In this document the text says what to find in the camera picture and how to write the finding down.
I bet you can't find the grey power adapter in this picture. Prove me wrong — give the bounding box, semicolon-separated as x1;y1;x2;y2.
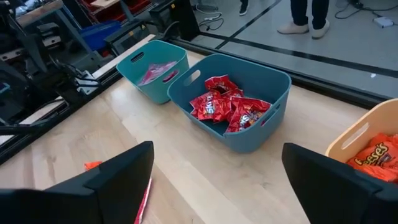
372;16;395;29

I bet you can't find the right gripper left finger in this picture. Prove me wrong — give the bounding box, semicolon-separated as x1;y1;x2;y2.
83;141;155;224

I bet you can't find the orange Reese's candy pack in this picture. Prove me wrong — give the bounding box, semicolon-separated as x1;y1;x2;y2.
83;160;103;172
346;141;398;184
368;133;398;147

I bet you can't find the yellow plastic bin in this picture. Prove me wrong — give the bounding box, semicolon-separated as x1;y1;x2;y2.
325;98;398;164

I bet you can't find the blue plastic bin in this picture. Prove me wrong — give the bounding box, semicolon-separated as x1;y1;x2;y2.
167;53;292;154

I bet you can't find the red Skittles candy bag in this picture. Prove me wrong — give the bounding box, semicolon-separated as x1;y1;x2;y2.
228;88;246;100
224;96;272;134
204;74;241;95
189;90;233;123

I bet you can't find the black case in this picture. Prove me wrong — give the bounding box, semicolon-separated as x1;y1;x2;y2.
104;19;153;57

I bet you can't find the grey metal table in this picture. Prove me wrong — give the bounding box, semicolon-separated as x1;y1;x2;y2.
14;0;100;74

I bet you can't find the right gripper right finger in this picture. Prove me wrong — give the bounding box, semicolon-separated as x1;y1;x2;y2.
282;142;383;224

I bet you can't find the person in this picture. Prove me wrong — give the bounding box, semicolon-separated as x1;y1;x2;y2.
238;0;250;16
276;0;331;40

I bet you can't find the black cabinet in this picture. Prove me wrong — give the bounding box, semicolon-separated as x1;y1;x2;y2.
148;0;200;42

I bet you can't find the red shelving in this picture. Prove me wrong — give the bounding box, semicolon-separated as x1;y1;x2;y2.
77;0;153;23

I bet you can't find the black cable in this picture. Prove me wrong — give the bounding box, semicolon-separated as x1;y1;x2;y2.
198;17;225;32

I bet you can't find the teal green plastic bin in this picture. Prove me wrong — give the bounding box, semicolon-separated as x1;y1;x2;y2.
116;39;190;105

